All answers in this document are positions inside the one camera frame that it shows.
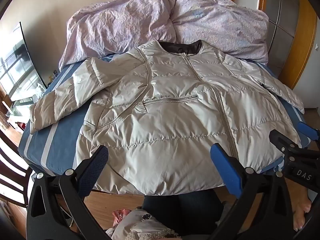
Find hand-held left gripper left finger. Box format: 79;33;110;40
26;145;110;240

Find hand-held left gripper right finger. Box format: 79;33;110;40
211;143;298;240

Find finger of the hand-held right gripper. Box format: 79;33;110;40
269;129;302;162
297;122;319;142

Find beige quilted down jacket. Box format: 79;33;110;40
29;39;305;196

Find person's right hand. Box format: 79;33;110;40
292;187;313;232

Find person's legs in dark jeans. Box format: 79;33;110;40
144;189;225;238

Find person's beige fuzzy coat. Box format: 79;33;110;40
110;207;183;240

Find dark wooden chair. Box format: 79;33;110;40
0;127;33;207

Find white television stand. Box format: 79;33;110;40
0;99;27;133

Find flat screen television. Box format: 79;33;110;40
0;21;47;103

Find pink floral duvet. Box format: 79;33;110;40
59;0;270;72

